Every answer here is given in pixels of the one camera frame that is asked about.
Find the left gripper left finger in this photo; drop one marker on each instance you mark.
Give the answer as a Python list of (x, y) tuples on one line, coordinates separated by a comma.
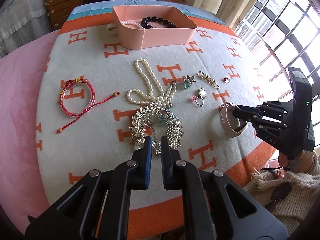
[(97, 206)]

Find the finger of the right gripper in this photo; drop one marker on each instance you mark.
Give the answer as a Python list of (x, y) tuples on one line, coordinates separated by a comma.
[(275, 107), (270, 123)]

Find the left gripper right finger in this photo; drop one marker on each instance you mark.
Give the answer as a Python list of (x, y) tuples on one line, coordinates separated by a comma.
[(214, 206)]

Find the knitted cream sleeve forearm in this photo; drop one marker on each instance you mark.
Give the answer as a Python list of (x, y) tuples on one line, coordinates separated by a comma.
[(288, 196)]

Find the pink jewelry tray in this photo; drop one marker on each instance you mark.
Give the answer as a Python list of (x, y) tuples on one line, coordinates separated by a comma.
[(134, 38)]

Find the person's right hand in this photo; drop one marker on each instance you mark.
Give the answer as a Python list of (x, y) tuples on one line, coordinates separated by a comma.
[(297, 158)]

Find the pink bed sheet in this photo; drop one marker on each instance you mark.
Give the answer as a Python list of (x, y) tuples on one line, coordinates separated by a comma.
[(22, 191)]

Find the pearl safety pin brooch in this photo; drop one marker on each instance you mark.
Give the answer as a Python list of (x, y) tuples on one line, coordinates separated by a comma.
[(208, 79)]

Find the teal flower brooch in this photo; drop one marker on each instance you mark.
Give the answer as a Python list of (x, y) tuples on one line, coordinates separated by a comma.
[(188, 81)]

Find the white orange H blanket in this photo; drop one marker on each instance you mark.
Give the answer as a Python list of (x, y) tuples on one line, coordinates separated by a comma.
[(89, 48)]

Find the blue patterned bedding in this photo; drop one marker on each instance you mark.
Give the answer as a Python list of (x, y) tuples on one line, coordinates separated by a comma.
[(98, 8)]

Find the white lace covered furniture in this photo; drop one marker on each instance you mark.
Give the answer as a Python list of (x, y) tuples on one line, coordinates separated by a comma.
[(22, 21)]

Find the window frame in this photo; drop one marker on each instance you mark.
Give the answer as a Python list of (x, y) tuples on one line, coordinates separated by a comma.
[(283, 34)]

